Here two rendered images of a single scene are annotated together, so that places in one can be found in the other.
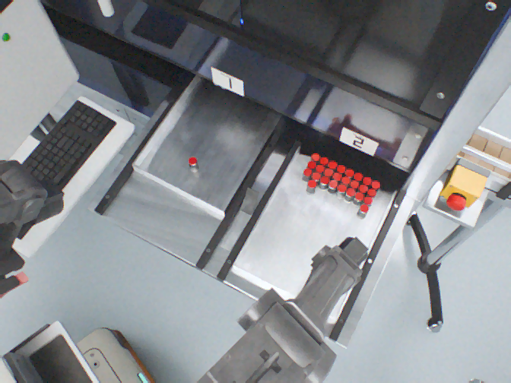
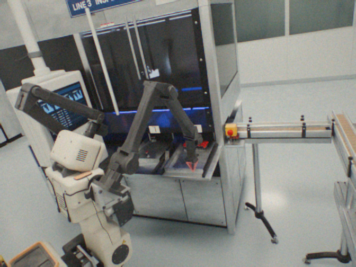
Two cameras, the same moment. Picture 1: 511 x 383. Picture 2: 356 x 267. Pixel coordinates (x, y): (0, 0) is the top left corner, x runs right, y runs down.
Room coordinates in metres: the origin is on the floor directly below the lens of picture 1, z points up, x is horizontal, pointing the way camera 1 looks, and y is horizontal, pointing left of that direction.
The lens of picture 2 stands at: (-1.10, 0.05, 1.75)
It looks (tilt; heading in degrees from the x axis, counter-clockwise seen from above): 24 degrees down; 355
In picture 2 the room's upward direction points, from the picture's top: 11 degrees counter-clockwise
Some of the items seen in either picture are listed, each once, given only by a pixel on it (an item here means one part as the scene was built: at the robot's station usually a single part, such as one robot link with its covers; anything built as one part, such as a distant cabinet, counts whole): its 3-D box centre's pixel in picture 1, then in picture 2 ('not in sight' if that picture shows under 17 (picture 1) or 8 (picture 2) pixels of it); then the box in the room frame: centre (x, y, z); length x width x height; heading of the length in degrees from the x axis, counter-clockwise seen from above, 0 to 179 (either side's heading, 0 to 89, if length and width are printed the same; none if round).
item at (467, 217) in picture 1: (457, 193); (236, 142); (0.49, -0.50, 0.87); 0.14 x 0.13 x 0.02; 150
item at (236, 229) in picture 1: (239, 219); (164, 159); (0.42, 0.04, 0.91); 0.14 x 0.03 x 0.06; 151
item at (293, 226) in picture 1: (316, 229); (190, 156); (0.39, -0.14, 0.90); 0.34 x 0.26 x 0.04; 151
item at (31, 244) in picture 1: (46, 165); not in sight; (0.63, 0.57, 0.79); 0.45 x 0.28 x 0.03; 147
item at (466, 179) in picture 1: (464, 184); (231, 129); (0.46, -0.46, 0.99); 0.08 x 0.07 x 0.07; 150
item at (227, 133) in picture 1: (213, 136); (153, 149); (0.65, 0.11, 0.90); 0.34 x 0.26 x 0.04; 150
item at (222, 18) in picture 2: not in sight; (226, 45); (0.89, -0.63, 1.50); 0.85 x 0.01 x 0.59; 150
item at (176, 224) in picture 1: (258, 191); (170, 157); (0.50, 0.00, 0.87); 0.70 x 0.48 x 0.02; 60
